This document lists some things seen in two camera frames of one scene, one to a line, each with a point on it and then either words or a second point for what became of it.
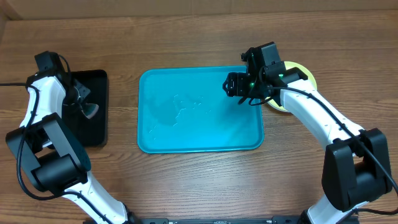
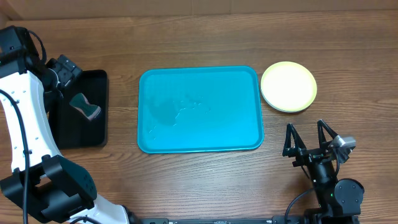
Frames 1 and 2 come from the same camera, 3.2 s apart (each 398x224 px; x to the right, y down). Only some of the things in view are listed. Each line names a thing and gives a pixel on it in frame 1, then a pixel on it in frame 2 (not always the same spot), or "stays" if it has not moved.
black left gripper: [84, 90] to [69, 70]
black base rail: [275, 219] stays
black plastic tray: [92, 132] stays
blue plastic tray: [187, 111] stays
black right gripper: [239, 86] to [310, 154]
